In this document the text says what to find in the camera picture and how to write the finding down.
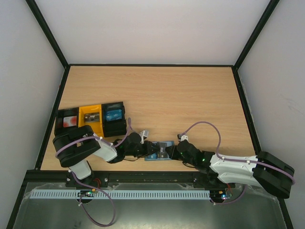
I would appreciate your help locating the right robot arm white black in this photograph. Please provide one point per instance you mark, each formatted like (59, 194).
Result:
(263, 170)

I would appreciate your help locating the light blue slotted cable duct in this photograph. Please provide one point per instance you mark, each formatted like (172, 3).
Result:
(121, 194)

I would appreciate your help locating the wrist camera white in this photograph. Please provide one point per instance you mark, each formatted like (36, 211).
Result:
(144, 134)
(182, 137)

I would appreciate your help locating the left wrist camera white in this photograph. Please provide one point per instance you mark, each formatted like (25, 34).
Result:
(144, 134)

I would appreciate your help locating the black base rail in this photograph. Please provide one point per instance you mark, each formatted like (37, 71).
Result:
(107, 178)

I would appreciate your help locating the black VIP card in tray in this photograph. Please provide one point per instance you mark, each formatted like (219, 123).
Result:
(92, 117)

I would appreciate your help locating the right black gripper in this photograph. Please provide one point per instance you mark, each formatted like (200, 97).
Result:
(174, 150)

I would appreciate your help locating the black tray right compartment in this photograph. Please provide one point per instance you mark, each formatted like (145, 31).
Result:
(114, 128)

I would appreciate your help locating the black tray compartment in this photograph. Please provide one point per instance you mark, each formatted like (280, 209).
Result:
(59, 129)
(114, 128)

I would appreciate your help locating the blue card in tray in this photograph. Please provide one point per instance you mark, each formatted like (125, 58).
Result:
(113, 115)

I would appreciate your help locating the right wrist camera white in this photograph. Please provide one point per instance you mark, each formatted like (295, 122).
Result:
(182, 137)

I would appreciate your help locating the black aluminium frame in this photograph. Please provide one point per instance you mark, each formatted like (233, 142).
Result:
(45, 28)

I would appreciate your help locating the teal leather card holder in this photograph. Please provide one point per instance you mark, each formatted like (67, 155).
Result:
(169, 143)

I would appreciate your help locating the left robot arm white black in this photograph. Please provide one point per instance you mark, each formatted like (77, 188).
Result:
(75, 146)

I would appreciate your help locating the yellow tray middle compartment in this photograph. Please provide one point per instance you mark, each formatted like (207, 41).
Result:
(96, 126)

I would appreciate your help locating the black tray left compartment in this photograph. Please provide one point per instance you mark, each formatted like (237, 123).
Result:
(59, 129)

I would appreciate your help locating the black vip card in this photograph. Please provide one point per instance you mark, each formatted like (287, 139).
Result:
(162, 154)
(92, 117)

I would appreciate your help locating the red white card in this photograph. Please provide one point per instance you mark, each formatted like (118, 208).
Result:
(70, 121)

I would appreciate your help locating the blue VIP card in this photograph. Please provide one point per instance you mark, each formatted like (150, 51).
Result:
(152, 157)

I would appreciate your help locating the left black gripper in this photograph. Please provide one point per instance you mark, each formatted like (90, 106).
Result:
(148, 148)

